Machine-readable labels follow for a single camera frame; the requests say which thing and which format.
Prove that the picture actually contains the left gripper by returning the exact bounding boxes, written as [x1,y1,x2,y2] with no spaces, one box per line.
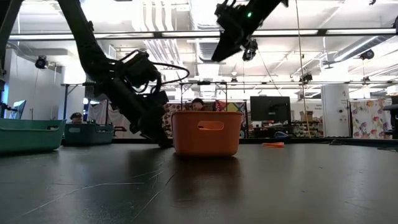
[104,76,174,149]

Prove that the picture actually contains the brown cardboard box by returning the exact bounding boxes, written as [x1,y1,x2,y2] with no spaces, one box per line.
[300,110,315,123]

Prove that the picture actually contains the slim tilted monitor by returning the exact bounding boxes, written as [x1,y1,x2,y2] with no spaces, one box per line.
[9,100,27,120]

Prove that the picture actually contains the colourful patchwork quilt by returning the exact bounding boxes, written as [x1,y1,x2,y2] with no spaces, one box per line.
[215,100,249,138]

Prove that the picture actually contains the orange plastic basket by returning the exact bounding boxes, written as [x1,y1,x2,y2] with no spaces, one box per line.
[170,111,244,157]

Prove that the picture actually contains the black overhead rail with lights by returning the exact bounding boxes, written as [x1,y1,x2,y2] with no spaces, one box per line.
[8,27,398,41]

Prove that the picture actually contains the white round column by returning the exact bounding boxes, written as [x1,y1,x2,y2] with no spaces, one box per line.
[321,83,351,138]

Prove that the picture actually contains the pale floral cloth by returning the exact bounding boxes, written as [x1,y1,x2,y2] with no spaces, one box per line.
[351,98,393,139]

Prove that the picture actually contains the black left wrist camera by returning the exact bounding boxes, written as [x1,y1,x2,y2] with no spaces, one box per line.
[123,50,162,91]

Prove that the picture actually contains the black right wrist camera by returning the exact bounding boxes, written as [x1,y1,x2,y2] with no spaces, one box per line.
[213,0,240,30]

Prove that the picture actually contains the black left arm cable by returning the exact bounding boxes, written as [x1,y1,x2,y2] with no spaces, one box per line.
[119,49,191,96]

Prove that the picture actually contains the black table frame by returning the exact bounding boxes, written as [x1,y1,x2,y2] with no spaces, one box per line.
[60,138,398,148]

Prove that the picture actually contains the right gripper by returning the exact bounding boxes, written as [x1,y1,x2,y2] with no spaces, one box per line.
[210,2,265,63]

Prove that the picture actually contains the dark teal plastic basket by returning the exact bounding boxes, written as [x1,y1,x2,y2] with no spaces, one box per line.
[63,123,115,146]

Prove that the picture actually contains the thin hanging cord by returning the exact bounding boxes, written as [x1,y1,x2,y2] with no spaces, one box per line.
[294,0,312,138]

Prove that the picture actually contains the mint green plastic basket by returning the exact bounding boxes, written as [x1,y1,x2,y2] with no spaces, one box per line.
[0,118,67,154]

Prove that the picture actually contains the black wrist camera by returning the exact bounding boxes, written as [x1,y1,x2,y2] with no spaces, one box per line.
[213,0,240,30]
[123,50,162,91]

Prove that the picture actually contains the black background rig frame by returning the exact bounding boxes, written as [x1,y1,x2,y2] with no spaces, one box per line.
[60,80,229,138]

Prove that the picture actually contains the white hanging cloth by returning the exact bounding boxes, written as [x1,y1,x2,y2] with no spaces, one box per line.
[88,100,137,139]

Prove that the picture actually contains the brown patterned cloth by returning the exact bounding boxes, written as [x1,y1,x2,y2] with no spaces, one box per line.
[163,102,191,138]

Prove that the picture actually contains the black computer monitor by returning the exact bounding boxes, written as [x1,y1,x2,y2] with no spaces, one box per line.
[250,96,292,121]

